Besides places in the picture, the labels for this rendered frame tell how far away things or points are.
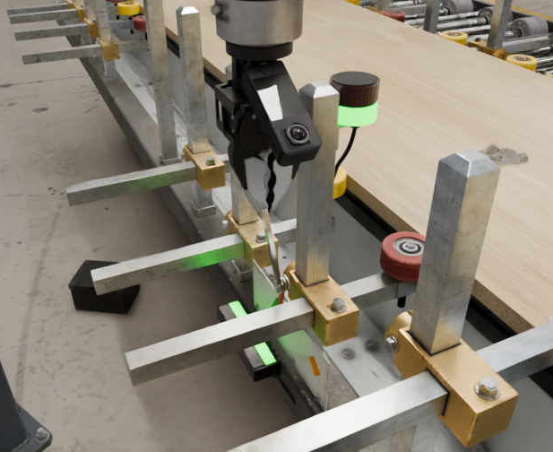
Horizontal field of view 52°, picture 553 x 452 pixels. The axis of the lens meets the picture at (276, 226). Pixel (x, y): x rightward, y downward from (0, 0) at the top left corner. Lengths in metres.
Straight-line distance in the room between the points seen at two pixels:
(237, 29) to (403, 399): 0.38
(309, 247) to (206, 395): 1.11
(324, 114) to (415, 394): 0.32
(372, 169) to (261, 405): 0.95
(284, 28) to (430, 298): 0.29
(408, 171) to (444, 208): 0.55
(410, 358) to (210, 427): 1.19
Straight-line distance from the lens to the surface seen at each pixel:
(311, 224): 0.74
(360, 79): 0.70
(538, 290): 0.82
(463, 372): 0.57
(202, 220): 1.26
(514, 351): 0.62
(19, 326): 2.20
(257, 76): 0.60
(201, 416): 1.76
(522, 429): 0.89
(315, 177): 0.70
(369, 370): 1.04
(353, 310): 0.76
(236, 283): 1.07
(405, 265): 0.80
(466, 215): 0.49
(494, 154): 1.12
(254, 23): 0.58
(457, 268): 0.52
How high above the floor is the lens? 1.37
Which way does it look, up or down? 33 degrees down
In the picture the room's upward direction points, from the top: straight up
